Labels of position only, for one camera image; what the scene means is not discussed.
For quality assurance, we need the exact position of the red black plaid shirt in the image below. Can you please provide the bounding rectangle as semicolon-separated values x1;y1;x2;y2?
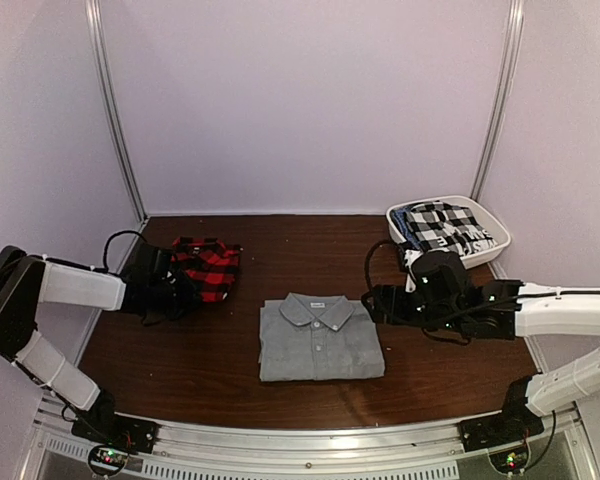
172;236;243;303

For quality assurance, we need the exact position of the aluminium corner post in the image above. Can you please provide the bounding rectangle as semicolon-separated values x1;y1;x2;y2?
85;0;147;223
470;0;525;202

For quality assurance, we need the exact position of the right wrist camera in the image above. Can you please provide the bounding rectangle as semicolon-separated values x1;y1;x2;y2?
403;249;423;293

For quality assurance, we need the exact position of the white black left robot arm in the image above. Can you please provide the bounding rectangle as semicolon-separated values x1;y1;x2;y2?
0;245;385;444

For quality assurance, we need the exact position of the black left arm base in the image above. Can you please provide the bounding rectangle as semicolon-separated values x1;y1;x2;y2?
71;413;159;479

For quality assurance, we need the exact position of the right aluminium corner post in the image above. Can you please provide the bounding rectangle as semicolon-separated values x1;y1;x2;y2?
470;0;525;202

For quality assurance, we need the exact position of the black white checked shirt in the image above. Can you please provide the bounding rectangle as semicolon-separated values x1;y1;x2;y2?
412;200;500;257

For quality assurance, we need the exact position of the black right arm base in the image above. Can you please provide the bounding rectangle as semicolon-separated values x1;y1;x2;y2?
459;402;544;475

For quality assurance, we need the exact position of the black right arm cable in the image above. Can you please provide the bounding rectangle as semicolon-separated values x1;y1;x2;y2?
362;239;406;301

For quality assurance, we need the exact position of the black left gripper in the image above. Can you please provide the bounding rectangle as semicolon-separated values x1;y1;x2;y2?
149;271;202;322

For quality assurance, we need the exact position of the left aluminium corner post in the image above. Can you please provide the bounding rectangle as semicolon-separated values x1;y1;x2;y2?
85;0;147;223

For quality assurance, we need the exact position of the white laundry basket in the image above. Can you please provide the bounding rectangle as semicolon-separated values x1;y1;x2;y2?
385;195;511;269

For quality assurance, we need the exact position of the grey long sleeve shirt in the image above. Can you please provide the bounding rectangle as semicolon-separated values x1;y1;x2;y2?
259;293;385;383

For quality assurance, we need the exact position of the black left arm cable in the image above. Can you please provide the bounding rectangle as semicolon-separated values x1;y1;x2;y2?
102;229;146;274

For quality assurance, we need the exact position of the aluminium front rail frame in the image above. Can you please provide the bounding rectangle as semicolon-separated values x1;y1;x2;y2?
12;394;600;479

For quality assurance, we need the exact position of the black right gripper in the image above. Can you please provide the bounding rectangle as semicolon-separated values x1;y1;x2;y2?
361;285;464;334

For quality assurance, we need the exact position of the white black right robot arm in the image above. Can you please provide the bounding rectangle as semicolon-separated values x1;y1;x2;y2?
363;251;600;442

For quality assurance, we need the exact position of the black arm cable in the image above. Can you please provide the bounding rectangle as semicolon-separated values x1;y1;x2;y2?
362;239;406;301
102;229;146;274

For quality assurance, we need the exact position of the blue plaid shirt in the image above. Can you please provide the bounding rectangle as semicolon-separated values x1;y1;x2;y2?
390;203;427;251

